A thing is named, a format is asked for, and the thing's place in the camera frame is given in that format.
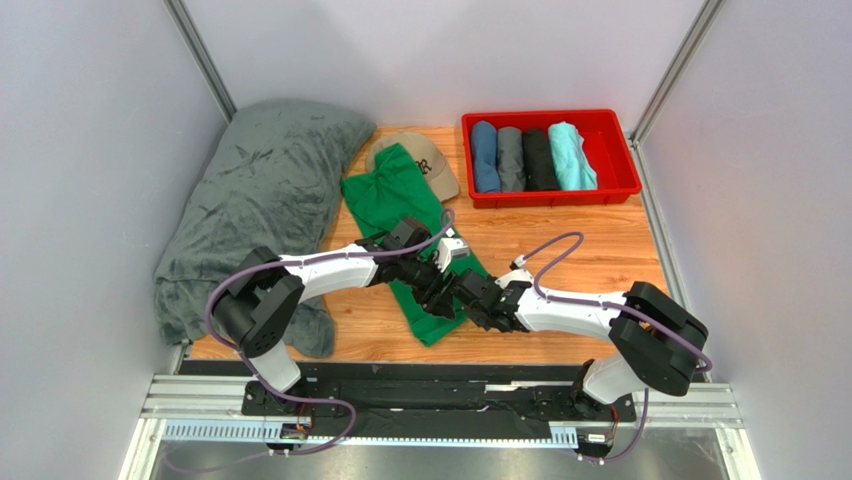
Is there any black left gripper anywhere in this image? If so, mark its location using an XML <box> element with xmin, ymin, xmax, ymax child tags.
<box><xmin>396</xmin><ymin>253</ymin><xmax>456</xmax><ymax>321</ymax></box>

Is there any green t-shirt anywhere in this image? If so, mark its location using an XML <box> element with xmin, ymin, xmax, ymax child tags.
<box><xmin>340</xmin><ymin>142</ymin><xmax>494</xmax><ymax>348</ymax></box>

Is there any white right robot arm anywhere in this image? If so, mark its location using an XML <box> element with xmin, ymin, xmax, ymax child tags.
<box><xmin>449</xmin><ymin>269</ymin><xmax>711</xmax><ymax>404</ymax></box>

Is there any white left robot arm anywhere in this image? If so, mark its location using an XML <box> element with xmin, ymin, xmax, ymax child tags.
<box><xmin>204</xmin><ymin>210</ymin><xmax>470</xmax><ymax>403</ymax></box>

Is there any tan baseball cap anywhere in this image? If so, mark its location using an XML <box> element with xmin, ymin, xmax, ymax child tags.
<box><xmin>365</xmin><ymin>130</ymin><xmax>460</xmax><ymax>202</ymax></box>

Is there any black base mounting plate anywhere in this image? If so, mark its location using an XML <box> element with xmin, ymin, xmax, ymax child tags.
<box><xmin>241</xmin><ymin>362</ymin><xmax>637</xmax><ymax>440</ymax></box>

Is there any black rolled t-shirt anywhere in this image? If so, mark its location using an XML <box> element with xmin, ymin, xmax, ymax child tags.
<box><xmin>522</xmin><ymin>129</ymin><xmax>560</xmax><ymax>191</ymax></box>

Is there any turquoise rolled t-shirt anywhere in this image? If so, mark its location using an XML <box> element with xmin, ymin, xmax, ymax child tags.
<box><xmin>548</xmin><ymin>122</ymin><xmax>598</xmax><ymax>191</ymax></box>

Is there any blue rolled t-shirt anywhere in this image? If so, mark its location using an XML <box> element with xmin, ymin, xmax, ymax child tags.
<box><xmin>470</xmin><ymin>121</ymin><xmax>502</xmax><ymax>194</ymax></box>

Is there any grey rolled t-shirt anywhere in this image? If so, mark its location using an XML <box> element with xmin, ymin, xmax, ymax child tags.
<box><xmin>497</xmin><ymin>127</ymin><xmax>526</xmax><ymax>193</ymax></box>

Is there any red plastic bin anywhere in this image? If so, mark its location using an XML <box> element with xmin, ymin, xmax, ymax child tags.
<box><xmin>461</xmin><ymin>109</ymin><xmax>642</xmax><ymax>209</ymax></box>

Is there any grey plush pillow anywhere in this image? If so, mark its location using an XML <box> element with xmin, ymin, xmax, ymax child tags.
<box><xmin>153</xmin><ymin>99</ymin><xmax>377</xmax><ymax>345</ymax></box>

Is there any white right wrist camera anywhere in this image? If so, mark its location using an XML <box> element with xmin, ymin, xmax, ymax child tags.
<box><xmin>496</xmin><ymin>255</ymin><xmax>534</xmax><ymax>288</ymax></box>

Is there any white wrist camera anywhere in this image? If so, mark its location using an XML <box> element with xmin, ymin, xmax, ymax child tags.
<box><xmin>496</xmin><ymin>255</ymin><xmax>534</xmax><ymax>288</ymax></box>
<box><xmin>432</xmin><ymin>228</ymin><xmax>471</xmax><ymax>272</ymax></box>

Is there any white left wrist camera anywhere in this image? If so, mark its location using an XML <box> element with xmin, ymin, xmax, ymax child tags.
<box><xmin>432</xmin><ymin>228</ymin><xmax>471</xmax><ymax>272</ymax></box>

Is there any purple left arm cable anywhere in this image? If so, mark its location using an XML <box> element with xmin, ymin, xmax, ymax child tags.
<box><xmin>203</xmin><ymin>207</ymin><xmax>457</xmax><ymax>457</ymax></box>

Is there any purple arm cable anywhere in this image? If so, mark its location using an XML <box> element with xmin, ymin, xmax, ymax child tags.
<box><xmin>511</xmin><ymin>230</ymin><xmax>714</xmax><ymax>463</ymax></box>
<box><xmin>203</xmin><ymin>207</ymin><xmax>457</xmax><ymax>457</ymax></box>

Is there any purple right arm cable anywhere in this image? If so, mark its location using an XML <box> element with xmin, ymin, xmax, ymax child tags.
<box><xmin>511</xmin><ymin>230</ymin><xmax>714</xmax><ymax>463</ymax></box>

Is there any aluminium frame rail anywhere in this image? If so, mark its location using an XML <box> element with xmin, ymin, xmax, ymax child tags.
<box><xmin>120</xmin><ymin>361</ymin><xmax>760</xmax><ymax>479</ymax></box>

